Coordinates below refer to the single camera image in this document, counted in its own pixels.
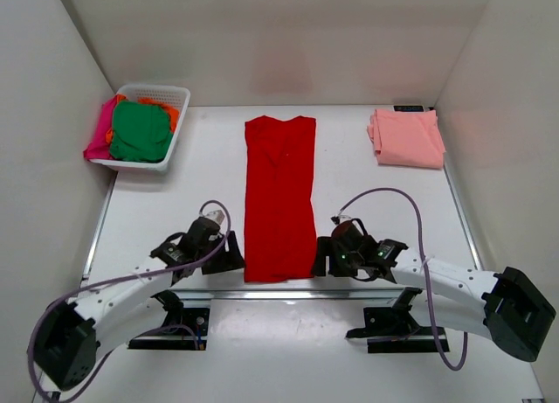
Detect red t shirt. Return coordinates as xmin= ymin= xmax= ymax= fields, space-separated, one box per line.
xmin=244 ymin=115 xmax=317 ymax=283

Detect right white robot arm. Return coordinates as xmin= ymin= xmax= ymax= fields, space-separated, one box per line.
xmin=312 ymin=219 xmax=556 ymax=362

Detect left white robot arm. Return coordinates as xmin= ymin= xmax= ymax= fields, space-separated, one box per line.
xmin=28 ymin=210 xmax=231 ymax=392

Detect green t shirt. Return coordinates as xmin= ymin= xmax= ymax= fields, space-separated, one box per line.
xmin=109 ymin=101 xmax=173 ymax=163

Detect folded pink t shirt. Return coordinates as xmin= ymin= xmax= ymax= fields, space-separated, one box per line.
xmin=367 ymin=109 xmax=446 ymax=170

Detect orange t shirt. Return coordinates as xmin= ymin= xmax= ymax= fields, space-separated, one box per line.
xmin=105 ymin=94 xmax=180 ymax=144

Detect magenta t shirt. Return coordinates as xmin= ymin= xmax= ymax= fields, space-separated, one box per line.
xmin=83 ymin=94 xmax=127 ymax=161

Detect white plastic basket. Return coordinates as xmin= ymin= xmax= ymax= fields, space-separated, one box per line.
xmin=89 ymin=83 xmax=190 ymax=173

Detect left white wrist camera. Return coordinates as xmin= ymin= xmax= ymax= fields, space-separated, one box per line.
xmin=203 ymin=210 xmax=225 ymax=226

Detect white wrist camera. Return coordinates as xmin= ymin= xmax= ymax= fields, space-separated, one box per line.
xmin=203 ymin=210 xmax=225 ymax=226
xmin=330 ymin=214 xmax=351 ymax=226

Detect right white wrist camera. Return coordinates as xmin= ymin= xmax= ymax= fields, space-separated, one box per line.
xmin=330 ymin=214 xmax=351 ymax=226

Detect aluminium table rail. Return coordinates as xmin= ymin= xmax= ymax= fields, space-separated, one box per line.
xmin=174 ymin=288 xmax=404 ymax=301

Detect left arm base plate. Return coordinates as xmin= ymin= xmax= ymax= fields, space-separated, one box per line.
xmin=128 ymin=301 xmax=210 ymax=351

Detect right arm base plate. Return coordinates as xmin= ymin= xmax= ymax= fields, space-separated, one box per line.
xmin=345 ymin=288 xmax=438 ymax=354

